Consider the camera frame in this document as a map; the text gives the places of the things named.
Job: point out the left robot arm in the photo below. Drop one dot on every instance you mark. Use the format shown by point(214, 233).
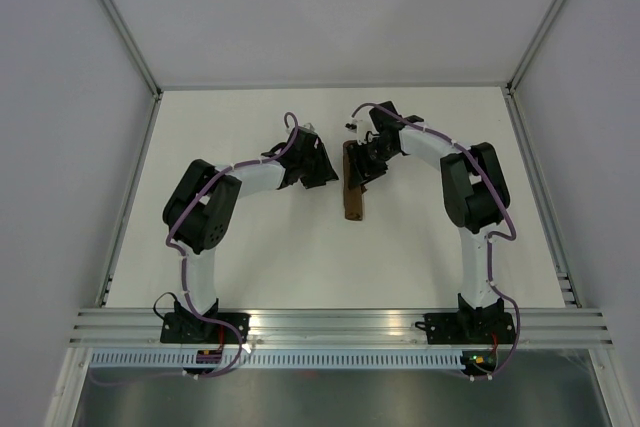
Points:
point(200, 209)

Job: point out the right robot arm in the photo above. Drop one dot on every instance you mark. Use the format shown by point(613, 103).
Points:
point(476, 199)

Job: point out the aluminium front mounting rail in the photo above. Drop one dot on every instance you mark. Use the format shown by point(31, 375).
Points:
point(555, 328)

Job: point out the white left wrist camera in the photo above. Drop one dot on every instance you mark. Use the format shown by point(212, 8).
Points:
point(307, 128)

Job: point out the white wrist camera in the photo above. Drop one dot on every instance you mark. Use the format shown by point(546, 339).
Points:
point(307, 128)
point(360, 127)

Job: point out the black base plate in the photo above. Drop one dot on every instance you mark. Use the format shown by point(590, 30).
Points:
point(188, 330)
point(456, 329)

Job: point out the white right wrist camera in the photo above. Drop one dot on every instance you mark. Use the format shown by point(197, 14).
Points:
point(360, 127)

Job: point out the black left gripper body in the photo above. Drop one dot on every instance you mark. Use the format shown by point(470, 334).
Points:
point(316, 169)

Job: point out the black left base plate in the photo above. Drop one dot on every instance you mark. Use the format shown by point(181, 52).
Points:
point(188, 330)

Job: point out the aluminium frame rail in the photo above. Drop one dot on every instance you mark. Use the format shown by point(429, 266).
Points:
point(551, 15)

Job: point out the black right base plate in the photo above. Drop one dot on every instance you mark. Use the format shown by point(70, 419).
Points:
point(456, 329)

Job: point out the white slotted cable duct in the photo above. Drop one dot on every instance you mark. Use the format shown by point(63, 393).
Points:
point(285, 359)

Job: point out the brown cloth napkin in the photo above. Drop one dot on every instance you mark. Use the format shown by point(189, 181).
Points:
point(352, 197)

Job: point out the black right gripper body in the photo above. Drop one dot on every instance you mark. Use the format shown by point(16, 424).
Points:
point(373, 157)

